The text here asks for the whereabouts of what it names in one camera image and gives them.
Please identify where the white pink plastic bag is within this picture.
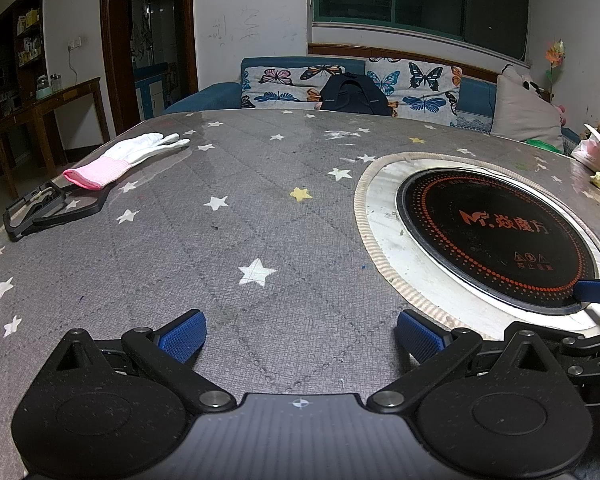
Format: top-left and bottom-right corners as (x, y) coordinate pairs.
(571, 137), (600, 171)

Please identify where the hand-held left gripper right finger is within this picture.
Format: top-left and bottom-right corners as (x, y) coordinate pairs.
(366, 309), (578, 413)

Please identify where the dark wooden door frame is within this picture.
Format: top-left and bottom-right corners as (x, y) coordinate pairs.
(100, 0), (199, 138)

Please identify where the black backpack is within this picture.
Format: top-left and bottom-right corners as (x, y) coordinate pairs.
(319, 72), (393, 117)

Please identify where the black round induction cooker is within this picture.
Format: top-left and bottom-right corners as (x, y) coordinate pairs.
(395, 169), (600, 316)

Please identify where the blue sofa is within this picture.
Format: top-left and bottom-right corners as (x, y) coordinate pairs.
(162, 56), (581, 151)

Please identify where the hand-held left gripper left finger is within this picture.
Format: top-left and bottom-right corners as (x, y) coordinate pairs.
(55, 308), (236, 413)

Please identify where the white glove with pink cuff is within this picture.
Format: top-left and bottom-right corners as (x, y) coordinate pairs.
(62, 132), (191, 191)

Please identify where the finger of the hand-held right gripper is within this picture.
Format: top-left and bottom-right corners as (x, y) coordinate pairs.
(572, 279), (600, 307)
(560, 327), (600, 359)

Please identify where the wooden wall shelf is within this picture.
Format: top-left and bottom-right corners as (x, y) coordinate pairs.
(0, 0), (48, 126)

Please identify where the blue cabinet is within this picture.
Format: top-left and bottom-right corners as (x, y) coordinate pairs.
(134, 62), (181, 121)

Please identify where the wooden side table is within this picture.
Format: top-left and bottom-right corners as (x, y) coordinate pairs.
(0, 77), (111, 198)

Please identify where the round metal cooker rim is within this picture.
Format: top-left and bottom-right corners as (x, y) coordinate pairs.
(354, 151), (600, 341)

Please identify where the artificial flower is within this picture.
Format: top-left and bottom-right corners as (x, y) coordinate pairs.
(545, 40), (567, 98)

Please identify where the grey pillow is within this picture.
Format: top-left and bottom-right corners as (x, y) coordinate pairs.
(490, 67), (566, 153)

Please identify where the panda plush toy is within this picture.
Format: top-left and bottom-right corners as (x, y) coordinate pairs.
(500, 64), (543, 96)

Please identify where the black plastic frame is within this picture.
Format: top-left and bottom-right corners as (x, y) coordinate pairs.
(2, 182), (106, 242)

